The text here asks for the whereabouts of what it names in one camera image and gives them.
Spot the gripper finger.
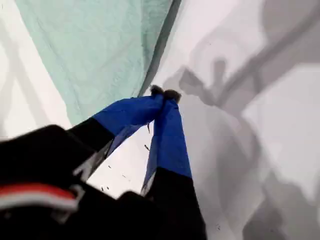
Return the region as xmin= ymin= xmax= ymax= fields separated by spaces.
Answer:
xmin=140 ymin=89 xmax=209 ymax=240
xmin=66 ymin=84 xmax=165 ymax=181

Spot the pale green T-shirt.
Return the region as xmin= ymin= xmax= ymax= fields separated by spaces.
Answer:
xmin=14 ymin=0 xmax=182 ymax=126

